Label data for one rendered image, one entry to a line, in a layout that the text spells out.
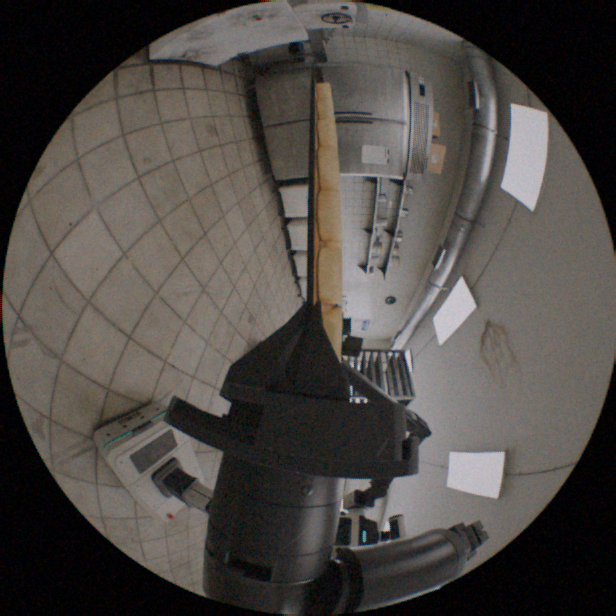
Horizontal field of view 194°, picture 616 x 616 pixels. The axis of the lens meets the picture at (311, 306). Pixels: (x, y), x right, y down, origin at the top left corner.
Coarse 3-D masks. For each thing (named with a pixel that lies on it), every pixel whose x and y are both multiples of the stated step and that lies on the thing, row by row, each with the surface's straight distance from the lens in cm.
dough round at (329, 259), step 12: (324, 252) 15; (336, 252) 14; (324, 264) 14; (336, 264) 14; (324, 276) 14; (336, 276) 14; (324, 288) 14; (336, 288) 14; (324, 300) 15; (336, 300) 15
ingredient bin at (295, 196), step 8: (288, 184) 284; (296, 184) 277; (304, 184) 272; (280, 192) 283; (288, 192) 277; (296, 192) 274; (304, 192) 272; (288, 200) 282; (296, 200) 279; (304, 200) 277; (288, 208) 288; (296, 208) 284; (304, 208) 281; (288, 216) 295; (296, 216) 292
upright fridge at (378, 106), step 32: (352, 64) 248; (288, 96) 241; (352, 96) 235; (384, 96) 240; (416, 96) 256; (288, 128) 237; (352, 128) 230; (384, 128) 235; (416, 128) 250; (288, 160) 239; (352, 160) 232; (416, 160) 253
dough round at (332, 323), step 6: (324, 318) 15; (330, 318) 14; (336, 318) 14; (324, 324) 14; (330, 324) 14; (336, 324) 14; (330, 330) 14; (336, 330) 14; (330, 336) 14; (336, 336) 14; (336, 342) 14; (336, 348) 14
